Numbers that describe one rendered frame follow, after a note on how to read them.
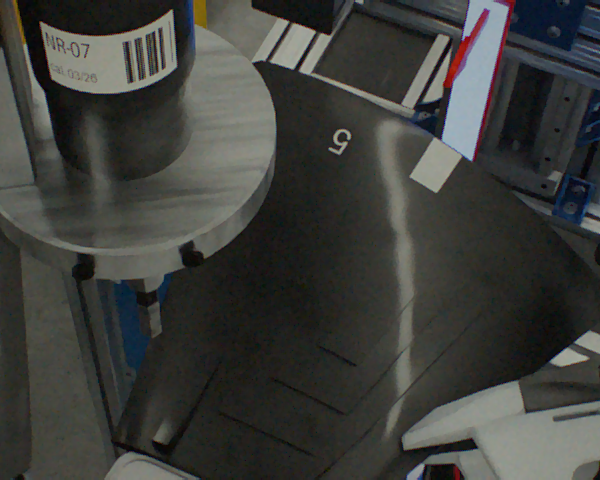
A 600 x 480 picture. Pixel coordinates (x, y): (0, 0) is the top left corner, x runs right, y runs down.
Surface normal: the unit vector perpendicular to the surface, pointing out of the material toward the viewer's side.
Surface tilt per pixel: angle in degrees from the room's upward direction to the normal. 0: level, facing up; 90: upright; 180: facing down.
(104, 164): 90
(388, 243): 11
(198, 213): 0
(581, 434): 6
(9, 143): 90
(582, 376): 21
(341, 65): 0
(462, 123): 90
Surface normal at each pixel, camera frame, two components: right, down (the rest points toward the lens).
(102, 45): 0.08, 0.84
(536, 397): 0.01, -0.44
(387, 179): 0.22, -0.52
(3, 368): 0.18, 0.12
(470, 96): -0.44, 0.75
